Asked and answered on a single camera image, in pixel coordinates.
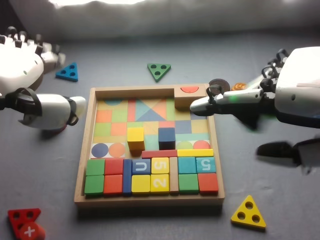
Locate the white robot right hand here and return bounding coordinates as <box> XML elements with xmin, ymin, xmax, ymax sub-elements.
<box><xmin>189</xmin><ymin>46</ymin><xmax>320</xmax><ymax>176</ymax></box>

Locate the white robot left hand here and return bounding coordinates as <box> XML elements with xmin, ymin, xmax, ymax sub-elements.
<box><xmin>0</xmin><ymin>26</ymin><xmax>87</xmax><ymax>131</ymax></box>

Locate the yellow cube block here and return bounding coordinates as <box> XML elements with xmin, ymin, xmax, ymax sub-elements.
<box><xmin>126</xmin><ymin>126</ymin><xmax>146</xmax><ymax>154</ymax></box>

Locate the navy blue cube block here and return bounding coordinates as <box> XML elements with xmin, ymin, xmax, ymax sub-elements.
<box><xmin>158</xmin><ymin>127</ymin><xmax>176</xmax><ymax>151</ymax></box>

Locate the blue triangle with holes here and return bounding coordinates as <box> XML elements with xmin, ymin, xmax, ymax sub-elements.
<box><xmin>55</xmin><ymin>62</ymin><xmax>79</xmax><ymax>83</ymax></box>

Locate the small orange toy piece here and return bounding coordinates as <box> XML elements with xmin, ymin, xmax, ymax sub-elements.
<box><xmin>231</xmin><ymin>82</ymin><xmax>248</xmax><ymax>92</ymax></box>

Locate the dark round disc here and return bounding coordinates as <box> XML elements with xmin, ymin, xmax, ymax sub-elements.
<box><xmin>208</xmin><ymin>78</ymin><xmax>231</xmax><ymax>95</ymax></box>

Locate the grey table cloth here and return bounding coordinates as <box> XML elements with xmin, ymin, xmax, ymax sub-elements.
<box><xmin>0</xmin><ymin>31</ymin><xmax>320</xmax><ymax>240</ymax></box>

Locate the green triangle with holes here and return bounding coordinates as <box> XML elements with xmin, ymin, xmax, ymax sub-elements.
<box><xmin>146</xmin><ymin>63</ymin><xmax>172</xmax><ymax>83</ymax></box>

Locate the yellow triangle with holes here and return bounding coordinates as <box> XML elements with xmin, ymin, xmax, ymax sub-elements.
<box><xmin>230</xmin><ymin>194</ymin><xmax>267</xmax><ymax>232</ymax></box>

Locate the white backdrop cloth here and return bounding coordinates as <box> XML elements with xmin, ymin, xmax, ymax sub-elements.
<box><xmin>9</xmin><ymin>0</ymin><xmax>320</xmax><ymax>43</ymax></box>

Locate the red triangle with holes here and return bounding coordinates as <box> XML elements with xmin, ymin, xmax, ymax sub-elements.
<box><xmin>7</xmin><ymin>207</ymin><xmax>42</xmax><ymax>240</ymax></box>

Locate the red cylinder with plus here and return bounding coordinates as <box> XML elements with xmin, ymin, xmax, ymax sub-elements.
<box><xmin>19</xmin><ymin>223</ymin><xmax>47</xmax><ymax>240</ymax></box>

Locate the wooden puzzle tray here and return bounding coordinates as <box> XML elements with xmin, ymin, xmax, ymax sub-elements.
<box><xmin>73</xmin><ymin>83</ymin><xmax>225</xmax><ymax>207</ymax></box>

